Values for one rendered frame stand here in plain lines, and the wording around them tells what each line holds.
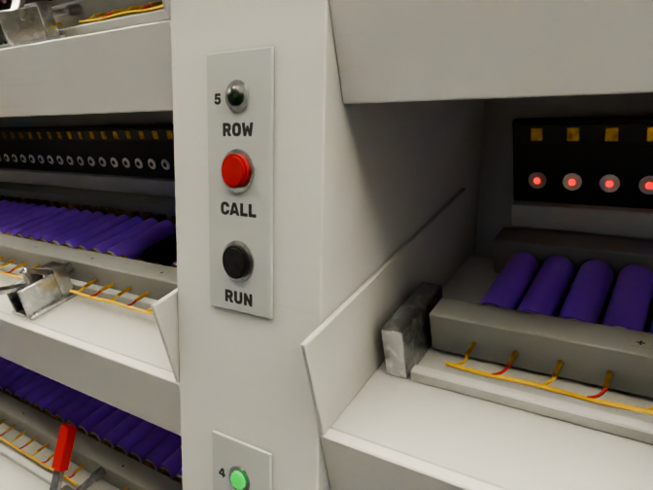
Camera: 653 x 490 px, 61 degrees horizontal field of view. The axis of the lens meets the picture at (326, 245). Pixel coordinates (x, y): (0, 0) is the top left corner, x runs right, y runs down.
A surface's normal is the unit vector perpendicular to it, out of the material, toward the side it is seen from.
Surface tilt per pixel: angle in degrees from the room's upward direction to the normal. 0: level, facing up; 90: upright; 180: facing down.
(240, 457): 90
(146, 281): 108
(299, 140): 90
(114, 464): 18
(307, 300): 90
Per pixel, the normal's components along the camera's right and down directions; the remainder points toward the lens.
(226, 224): -0.56, 0.12
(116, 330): -0.15, -0.90
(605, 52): -0.55, 0.42
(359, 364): 0.83, 0.11
